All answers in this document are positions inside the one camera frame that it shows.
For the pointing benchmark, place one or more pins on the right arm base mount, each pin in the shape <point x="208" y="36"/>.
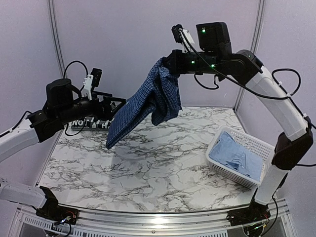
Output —
<point x="253" y="213"/>

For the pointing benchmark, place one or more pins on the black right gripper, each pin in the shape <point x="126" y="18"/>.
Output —
<point x="177" y="67"/>

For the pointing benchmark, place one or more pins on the black white plaid folded shirt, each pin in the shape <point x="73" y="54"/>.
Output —
<point x="90" y="123"/>

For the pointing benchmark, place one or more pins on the aluminium front rail frame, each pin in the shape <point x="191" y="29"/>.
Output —
<point x="101" y="223"/>

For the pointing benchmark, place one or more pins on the left aluminium corner post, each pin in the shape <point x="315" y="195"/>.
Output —
<point x="55" y="36"/>

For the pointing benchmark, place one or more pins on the blue checked long sleeve shirt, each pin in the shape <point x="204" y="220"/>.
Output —
<point x="158" y="95"/>

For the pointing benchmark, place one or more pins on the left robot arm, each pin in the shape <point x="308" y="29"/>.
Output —
<point x="65" y="103"/>

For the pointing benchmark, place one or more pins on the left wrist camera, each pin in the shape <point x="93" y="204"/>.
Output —
<point x="91" y="82"/>

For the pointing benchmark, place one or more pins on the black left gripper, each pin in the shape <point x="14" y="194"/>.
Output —
<point x="107" y="97"/>

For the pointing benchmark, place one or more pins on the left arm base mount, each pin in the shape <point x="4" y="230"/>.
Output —
<point x="52" y="210"/>

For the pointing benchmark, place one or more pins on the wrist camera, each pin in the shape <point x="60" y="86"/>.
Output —
<point x="183" y="37"/>
<point x="91" y="82"/>

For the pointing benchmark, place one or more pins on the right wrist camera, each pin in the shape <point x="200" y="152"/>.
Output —
<point x="183" y="37"/>

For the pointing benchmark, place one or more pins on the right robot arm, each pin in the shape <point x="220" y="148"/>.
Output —
<point x="244" y="69"/>

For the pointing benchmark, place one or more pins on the white plastic laundry basket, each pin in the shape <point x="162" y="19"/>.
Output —
<point x="260" y="148"/>

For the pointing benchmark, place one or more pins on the light blue folded shirt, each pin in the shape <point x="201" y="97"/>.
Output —
<point x="236" y="157"/>

